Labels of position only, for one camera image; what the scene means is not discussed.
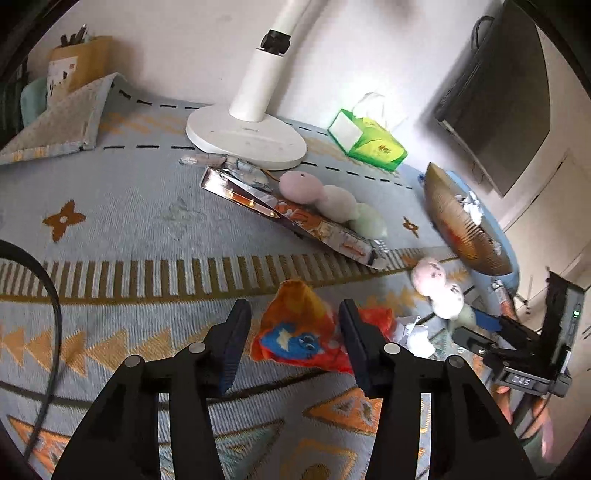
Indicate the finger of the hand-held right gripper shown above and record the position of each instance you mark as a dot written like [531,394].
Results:
[487,319]
[473,340]

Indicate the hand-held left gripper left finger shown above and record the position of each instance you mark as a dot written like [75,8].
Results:
[231,350]

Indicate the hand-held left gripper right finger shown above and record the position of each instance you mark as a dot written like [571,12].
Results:
[358,350]

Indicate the white paper ball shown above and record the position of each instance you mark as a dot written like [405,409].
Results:
[468,207]
[418,341]

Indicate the orange snack bag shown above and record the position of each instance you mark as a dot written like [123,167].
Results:
[300,318]

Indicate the woven brown basket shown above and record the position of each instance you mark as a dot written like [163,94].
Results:
[452,217]

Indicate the person's right hand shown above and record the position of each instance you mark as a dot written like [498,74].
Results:
[505,401]

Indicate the pastel dango plush with faces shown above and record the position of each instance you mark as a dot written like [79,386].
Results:
[429,277]

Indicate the patterned blue blanket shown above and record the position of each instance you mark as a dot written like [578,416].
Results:
[138,230]

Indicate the plain pastel dango plush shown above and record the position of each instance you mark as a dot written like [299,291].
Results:
[300,187]

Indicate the small clear candy wrapper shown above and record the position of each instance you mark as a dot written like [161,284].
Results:
[240,168]

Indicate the green tissue pack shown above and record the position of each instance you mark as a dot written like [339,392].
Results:
[378,147]

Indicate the black flat screen television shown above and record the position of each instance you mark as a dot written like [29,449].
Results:
[508,115]

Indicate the white desk lamp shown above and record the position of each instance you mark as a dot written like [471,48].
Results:
[244,138]

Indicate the teal container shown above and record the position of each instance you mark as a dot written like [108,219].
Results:
[34,101]

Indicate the cardboard pen box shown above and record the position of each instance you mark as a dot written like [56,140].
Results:
[87,60]

